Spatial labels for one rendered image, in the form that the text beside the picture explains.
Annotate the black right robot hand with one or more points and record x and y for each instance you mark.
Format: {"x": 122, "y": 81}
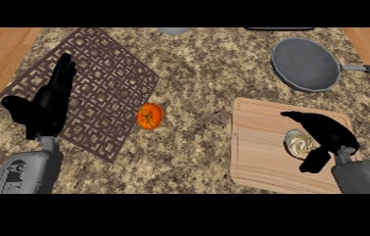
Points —
{"x": 330, "y": 129}

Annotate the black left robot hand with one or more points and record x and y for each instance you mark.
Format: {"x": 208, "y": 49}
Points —
{"x": 47, "y": 106}

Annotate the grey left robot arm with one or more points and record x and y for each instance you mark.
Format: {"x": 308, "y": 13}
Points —
{"x": 30, "y": 168}

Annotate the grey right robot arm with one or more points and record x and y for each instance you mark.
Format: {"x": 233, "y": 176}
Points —
{"x": 351, "y": 171}

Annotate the white frosted cupcake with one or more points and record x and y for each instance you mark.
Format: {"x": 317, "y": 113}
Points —
{"x": 298, "y": 143}

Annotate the pale wooden cutting board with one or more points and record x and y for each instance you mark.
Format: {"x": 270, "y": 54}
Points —
{"x": 270, "y": 148}

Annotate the grey frying pan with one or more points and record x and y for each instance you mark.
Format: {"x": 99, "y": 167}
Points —
{"x": 308, "y": 65}

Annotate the brown patterned placemat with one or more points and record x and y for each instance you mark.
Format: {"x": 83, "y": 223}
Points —
{"x": 91, "y": 89}

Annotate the orange tomato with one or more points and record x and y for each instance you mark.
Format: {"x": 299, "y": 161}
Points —
{"x": 150, "y": 116}

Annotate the grey rounded object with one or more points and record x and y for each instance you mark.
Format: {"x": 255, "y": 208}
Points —
{"x": 174, "y": 30}

